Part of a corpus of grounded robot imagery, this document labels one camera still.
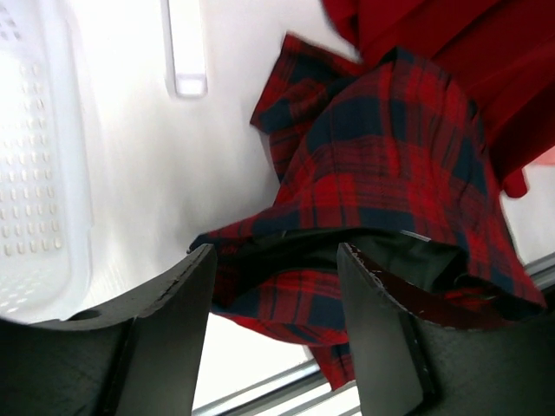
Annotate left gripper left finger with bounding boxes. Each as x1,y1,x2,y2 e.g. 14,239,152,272
1,244,217,415

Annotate metal clothes rack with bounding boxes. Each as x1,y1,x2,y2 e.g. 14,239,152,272
160,0,208,99

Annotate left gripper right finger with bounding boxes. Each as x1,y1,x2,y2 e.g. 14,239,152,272
337,244,554,415

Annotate white plastic basket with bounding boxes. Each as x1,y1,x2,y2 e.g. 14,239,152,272
1,1,92,324

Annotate pink garment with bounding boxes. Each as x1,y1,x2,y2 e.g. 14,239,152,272
525,153,555,171

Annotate red dress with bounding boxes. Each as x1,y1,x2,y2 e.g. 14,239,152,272
323,0,554,198

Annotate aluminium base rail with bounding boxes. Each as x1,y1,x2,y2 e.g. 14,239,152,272
190,255,555,416

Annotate red navy plaid skirt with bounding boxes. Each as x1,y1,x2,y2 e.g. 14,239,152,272
194,34,547,389

